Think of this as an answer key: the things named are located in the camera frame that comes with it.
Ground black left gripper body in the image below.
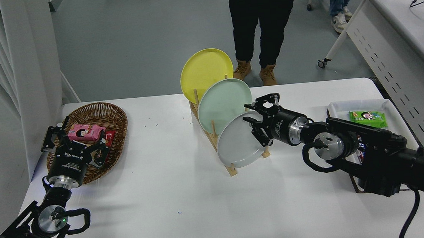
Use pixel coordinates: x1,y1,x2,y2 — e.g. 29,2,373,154
45,142,96,184

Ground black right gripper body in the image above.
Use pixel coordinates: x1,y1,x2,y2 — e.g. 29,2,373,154
261,104,310,147

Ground grey plate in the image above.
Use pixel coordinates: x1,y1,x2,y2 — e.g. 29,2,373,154
214,110,271,170

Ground mint green plate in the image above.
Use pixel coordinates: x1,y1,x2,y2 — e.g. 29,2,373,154
195,77,255,137

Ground wooden plate rack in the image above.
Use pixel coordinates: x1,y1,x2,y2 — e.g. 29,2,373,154
187,72,272,180

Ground yellow plate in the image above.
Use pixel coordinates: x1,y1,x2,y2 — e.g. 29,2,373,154
178,46,236,105

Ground red snack bar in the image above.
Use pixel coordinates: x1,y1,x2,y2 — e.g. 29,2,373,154
91,129,119,164

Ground pink snack box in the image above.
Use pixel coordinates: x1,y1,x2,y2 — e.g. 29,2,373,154
66,122,107,144

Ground brown wicker basket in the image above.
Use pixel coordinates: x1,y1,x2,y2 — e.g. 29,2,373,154
41,100,133,187

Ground person in tan boots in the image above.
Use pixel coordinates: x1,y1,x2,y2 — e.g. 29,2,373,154
227,0,312,88

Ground green snack pack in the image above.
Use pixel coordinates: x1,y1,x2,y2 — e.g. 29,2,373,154
349,108,388,131

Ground white tray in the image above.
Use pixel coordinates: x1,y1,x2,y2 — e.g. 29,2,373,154
325,95,424,197

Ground white side table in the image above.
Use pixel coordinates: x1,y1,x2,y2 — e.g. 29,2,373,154
312,0,424,171

